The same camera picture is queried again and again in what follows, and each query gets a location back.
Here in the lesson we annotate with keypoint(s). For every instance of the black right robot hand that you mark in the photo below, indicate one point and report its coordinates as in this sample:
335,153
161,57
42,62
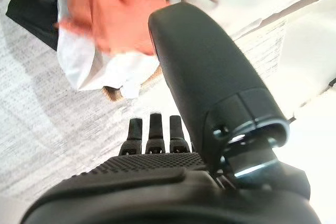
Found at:
204,64

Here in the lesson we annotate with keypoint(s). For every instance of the orange red garment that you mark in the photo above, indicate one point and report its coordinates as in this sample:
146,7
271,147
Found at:
118,16

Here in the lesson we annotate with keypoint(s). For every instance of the white garment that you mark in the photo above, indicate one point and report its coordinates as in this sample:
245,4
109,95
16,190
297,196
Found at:
78,61

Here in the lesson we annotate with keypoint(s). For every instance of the black garment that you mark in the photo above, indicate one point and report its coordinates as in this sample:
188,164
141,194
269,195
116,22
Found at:
31,11

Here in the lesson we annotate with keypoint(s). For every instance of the grey streaked rug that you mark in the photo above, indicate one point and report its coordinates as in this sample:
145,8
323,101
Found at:
39,116

